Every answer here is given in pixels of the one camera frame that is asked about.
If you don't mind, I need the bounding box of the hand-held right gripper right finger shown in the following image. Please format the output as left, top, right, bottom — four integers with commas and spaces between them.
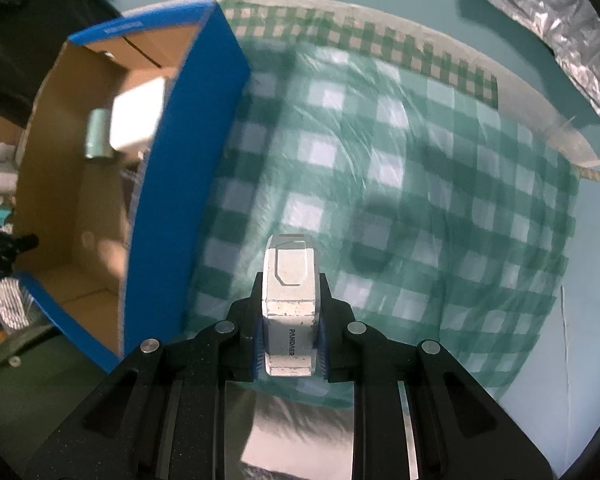
314, 272, 553, 480

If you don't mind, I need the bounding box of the black cloth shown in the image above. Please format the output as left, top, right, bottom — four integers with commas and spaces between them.
0, 0, 121, 126

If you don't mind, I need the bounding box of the green checkered plastic tablecloth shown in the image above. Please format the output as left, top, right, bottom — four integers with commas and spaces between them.
182, 0, 581, 408

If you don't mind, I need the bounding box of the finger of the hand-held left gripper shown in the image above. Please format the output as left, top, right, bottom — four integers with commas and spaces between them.
0, 230, 40, 291

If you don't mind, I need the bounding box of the teal metal cylinder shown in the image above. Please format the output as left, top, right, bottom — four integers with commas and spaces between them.
84, 108, 113, 159

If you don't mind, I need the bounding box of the white cube charger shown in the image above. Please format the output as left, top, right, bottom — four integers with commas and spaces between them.
111, 79, 167, 152

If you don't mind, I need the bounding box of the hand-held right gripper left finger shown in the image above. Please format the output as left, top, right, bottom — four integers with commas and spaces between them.
22, 272, 267, 480

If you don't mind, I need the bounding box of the blue-rimmed cardboard box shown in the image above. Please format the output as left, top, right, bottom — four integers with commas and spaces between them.
15, 1, 252, 373

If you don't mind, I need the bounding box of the black-and-white striped cloth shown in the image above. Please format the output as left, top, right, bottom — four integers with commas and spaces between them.
0, 275, 43, 333

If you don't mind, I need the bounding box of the person's olive green clothing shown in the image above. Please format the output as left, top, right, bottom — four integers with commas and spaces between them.
0, 320, 121, 411

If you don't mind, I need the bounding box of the white rectangular gadget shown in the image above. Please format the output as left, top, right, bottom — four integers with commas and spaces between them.
261, 233, 322, 378

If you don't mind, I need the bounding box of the silver foil sheet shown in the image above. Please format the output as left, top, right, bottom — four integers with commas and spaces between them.
450, 0, 600, 136

